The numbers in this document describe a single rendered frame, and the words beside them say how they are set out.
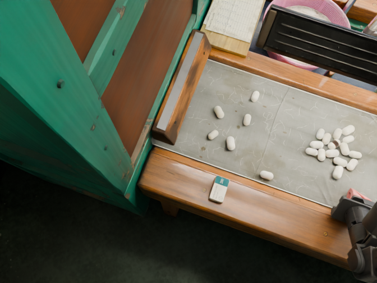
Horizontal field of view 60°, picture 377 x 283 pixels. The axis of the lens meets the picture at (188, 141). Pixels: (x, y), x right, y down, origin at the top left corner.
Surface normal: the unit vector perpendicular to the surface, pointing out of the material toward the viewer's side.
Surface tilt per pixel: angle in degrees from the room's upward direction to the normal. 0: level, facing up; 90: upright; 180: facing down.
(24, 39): 90
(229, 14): 0
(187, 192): 0
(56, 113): 90
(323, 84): 0
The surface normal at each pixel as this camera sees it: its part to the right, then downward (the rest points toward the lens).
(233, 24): 0.04, -0.29
